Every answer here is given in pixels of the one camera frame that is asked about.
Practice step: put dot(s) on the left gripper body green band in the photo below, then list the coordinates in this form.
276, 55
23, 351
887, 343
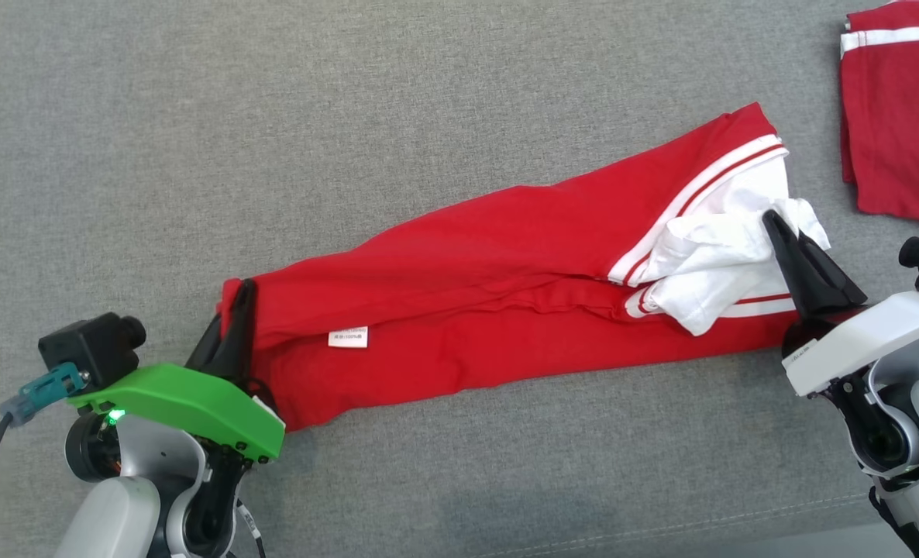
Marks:
188, 399

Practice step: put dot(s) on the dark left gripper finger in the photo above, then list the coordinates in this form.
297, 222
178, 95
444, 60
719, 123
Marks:
240, 333
210, 345

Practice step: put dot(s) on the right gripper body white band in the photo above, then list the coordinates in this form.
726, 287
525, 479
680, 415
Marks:
862, 337

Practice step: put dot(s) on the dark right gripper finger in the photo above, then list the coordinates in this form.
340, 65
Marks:
793, 263
835, 283

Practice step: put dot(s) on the red Bulls 23 garment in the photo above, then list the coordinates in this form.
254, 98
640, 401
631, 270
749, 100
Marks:
901, 124

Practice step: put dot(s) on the red white-striped trousers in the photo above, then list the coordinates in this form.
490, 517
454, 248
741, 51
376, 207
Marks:
506, 271

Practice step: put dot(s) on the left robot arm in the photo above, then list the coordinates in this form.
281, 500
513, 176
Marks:
118, 519

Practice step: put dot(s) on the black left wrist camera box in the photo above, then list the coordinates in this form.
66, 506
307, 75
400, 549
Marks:
87, 349

